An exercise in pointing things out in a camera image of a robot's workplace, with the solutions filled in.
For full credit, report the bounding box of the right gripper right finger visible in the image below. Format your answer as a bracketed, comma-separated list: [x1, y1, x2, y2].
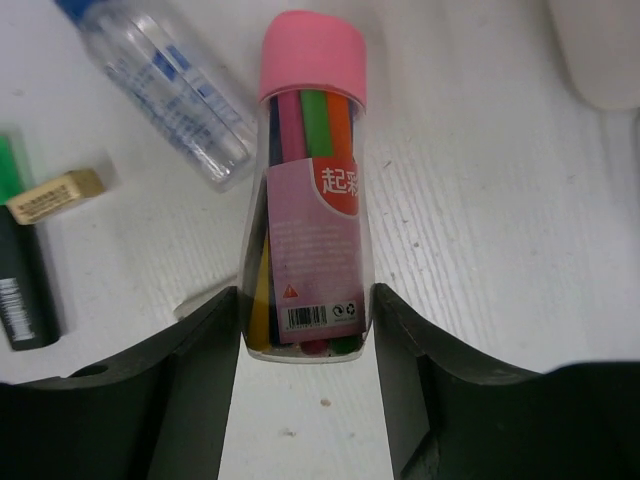
[372, 284, 639, 479]

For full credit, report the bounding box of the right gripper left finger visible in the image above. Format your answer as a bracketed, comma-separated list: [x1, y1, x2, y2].
[1, 287, 240, 479]

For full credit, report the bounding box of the pink-capped marker jar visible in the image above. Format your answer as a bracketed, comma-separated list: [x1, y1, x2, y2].
[238, 10, 374, 363]

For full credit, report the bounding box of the white drawer organizer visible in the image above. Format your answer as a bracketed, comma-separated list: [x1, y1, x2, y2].
[549, 0, 639, 110]

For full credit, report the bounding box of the green highlighter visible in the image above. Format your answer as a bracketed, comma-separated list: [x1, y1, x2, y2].
[1, 133, 60, 351]

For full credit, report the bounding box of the small tan eraser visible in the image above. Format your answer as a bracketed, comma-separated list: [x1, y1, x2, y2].
[6, 168, 106, 225]

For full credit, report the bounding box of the clear glue bottle blue cap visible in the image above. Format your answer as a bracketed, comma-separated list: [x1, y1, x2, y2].
[56, 0, 257, 191]

